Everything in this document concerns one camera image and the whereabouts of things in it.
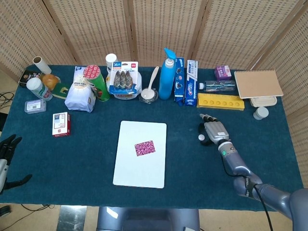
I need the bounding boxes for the white plastic bottle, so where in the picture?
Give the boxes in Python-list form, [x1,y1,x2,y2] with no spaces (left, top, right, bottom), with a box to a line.
[105,53,118,84]

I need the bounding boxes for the clear plastic labelled box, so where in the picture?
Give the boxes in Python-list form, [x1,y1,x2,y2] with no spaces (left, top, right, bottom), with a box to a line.
[24,99,47,115]

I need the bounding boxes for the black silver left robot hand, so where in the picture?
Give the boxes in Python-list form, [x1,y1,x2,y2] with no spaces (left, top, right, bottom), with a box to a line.
[0,134,33,194]

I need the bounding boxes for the white blue toothpaste box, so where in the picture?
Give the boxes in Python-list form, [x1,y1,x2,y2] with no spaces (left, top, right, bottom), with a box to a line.
[184,60,199,106]

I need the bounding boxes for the blue pump bottle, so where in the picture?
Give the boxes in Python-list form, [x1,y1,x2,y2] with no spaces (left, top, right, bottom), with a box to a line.
[158,47,177,101]

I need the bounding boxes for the blue cookie box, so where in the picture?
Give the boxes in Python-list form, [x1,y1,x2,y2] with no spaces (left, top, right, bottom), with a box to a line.
[173,57,186,106]

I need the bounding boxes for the black floor cables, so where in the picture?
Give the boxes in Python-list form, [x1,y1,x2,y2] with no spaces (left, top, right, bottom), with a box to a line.
[0,91,15,109]

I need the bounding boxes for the dark blue table cloth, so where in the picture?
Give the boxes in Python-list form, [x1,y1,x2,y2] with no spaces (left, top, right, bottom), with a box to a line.
[0,64,308,212]

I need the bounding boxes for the black flat tin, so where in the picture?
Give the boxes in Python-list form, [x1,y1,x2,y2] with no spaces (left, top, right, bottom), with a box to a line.
[18,69,43,89]

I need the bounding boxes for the red white card box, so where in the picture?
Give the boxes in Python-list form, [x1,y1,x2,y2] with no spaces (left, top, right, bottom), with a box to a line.
[51,112,71,138]

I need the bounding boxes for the beige lunch box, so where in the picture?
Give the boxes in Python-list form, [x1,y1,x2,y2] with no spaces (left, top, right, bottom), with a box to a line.
[249,96,277,108]

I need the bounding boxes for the brown spiral notebook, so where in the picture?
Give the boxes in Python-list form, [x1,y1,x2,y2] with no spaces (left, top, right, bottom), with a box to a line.
[233,69,284,100]

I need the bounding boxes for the green chips can red lid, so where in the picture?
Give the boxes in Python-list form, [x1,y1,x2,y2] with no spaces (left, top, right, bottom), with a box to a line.
[83,64,111,102]

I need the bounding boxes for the small purple box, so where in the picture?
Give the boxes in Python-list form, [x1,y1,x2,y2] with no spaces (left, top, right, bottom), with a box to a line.
[214,65,232,81]

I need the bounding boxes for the pink patterned card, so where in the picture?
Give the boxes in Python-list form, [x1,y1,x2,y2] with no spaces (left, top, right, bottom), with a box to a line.
[134,140,156,156]

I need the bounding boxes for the yellow tray with round holes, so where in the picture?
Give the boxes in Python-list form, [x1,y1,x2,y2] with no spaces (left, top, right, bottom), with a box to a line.
[196,93,245,111]

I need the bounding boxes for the woven folding screen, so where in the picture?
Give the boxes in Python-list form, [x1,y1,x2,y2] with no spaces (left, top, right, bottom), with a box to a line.
[0,0,308,193]

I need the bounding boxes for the clear water bottle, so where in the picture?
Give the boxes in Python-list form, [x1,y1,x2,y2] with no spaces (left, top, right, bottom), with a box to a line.
[198,80,237,93]

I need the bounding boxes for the white bottle green label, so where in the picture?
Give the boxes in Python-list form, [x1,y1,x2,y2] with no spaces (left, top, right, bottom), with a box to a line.
[26,77,53,102]

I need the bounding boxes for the white flour bag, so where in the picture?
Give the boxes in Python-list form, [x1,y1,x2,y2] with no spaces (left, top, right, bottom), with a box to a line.
[64,66,97,113]

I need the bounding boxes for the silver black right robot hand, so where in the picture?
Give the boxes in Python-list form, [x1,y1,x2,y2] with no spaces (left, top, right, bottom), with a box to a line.
[197,113,231,146]

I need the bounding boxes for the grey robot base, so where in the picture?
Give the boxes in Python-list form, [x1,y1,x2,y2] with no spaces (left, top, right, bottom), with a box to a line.
[96,206,201,231]

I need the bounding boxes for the cardboard tube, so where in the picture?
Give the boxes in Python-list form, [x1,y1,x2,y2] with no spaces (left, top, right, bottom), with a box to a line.
[32,56,52,75]

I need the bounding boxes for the small grey jar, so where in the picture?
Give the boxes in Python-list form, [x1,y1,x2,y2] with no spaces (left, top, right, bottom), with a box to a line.
[253,106,269,121]

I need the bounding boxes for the white rectangular board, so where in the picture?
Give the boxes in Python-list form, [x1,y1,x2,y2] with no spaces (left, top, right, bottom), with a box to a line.
[112,120,167,189]

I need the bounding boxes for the white plastic spoon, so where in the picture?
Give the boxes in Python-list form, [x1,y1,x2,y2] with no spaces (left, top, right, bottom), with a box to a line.
[141,66,160,99]

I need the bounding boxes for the bread in clear bag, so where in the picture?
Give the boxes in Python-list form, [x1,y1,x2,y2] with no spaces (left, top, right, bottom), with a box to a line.
[39,73,61,90]

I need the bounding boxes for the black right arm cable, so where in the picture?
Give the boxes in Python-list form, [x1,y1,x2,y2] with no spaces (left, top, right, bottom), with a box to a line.
[252,184,275,231]

